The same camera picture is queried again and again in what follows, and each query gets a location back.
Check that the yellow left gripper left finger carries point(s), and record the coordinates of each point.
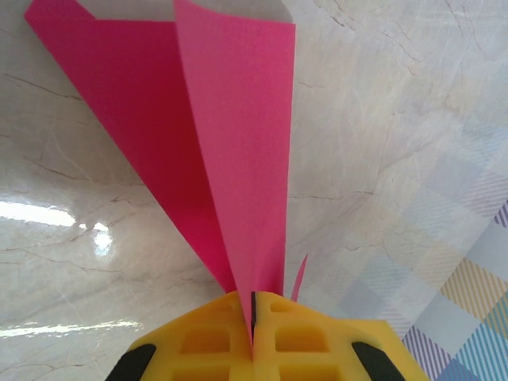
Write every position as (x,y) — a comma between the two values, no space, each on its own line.
(170,357)

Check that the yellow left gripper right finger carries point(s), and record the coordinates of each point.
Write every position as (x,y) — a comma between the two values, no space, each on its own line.
(341,349)

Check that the pink paper sheet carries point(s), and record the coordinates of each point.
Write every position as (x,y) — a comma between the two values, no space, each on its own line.
(238,139)

